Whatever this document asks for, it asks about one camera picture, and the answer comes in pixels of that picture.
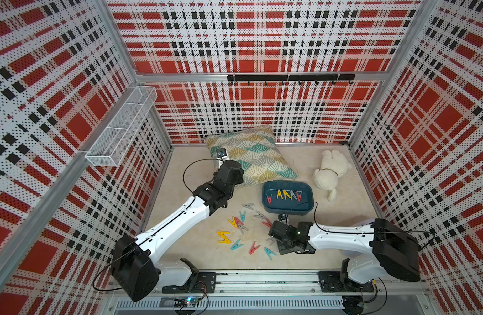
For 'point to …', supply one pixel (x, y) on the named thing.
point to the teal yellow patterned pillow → (256, 151)
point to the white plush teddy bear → (334, 164)
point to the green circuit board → (187, 302)
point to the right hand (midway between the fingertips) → (287, 244)
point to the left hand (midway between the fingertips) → (236, 167)
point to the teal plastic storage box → (289, 207)
